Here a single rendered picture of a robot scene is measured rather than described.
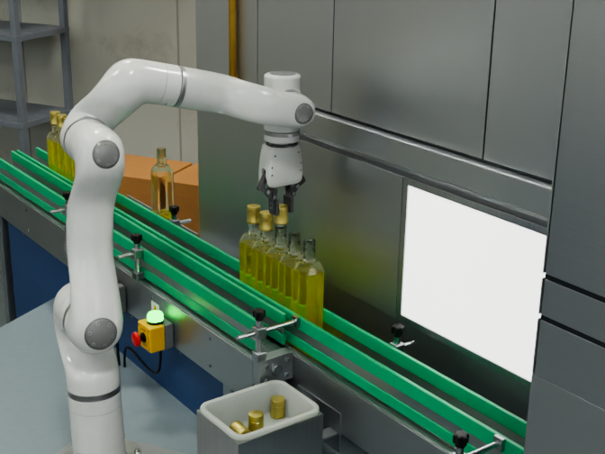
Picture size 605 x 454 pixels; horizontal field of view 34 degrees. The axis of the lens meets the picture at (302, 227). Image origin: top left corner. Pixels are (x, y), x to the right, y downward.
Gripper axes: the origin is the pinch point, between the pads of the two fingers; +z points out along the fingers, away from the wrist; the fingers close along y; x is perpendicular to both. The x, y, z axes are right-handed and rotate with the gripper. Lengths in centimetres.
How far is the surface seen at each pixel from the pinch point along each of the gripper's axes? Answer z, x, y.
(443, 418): 27, 62, 5
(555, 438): 4, 103, 24
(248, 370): 35.5, 9.1, 15.6
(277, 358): 31.9, 14.1, 10.7
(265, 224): 6.1, -4.6, 1.4
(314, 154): -10.0, -2.8, -12.0
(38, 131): 89, -440, -116
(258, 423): 40, 24, 23
